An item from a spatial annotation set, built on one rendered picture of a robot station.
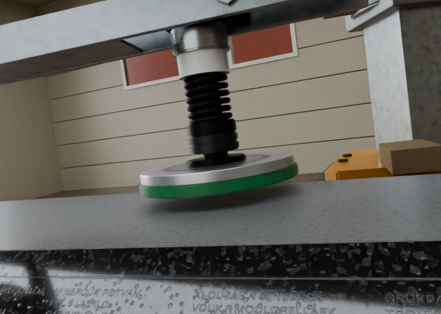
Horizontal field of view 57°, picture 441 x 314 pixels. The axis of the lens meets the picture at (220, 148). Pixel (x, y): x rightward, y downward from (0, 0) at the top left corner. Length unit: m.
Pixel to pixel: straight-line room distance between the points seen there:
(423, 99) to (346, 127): 5.38
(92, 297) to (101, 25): 0.33
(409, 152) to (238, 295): 0.63
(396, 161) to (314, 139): 5.71
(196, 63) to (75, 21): 0.16
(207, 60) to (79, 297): 0.32
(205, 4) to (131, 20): 0.09
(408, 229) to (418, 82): 0.81
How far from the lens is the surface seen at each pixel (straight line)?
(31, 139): 9.06
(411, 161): 0.89
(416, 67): 1.12
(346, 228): 0.35
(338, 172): 1.01
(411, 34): 1.13
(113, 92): 8.32
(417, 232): 0.33
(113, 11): 0.55
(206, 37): 0.53
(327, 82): 6.53
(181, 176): 0.47
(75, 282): 0.40
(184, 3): 0.52
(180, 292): 0.33
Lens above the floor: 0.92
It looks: 3 degrees down
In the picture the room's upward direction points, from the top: 8 degrees counter-clockwise
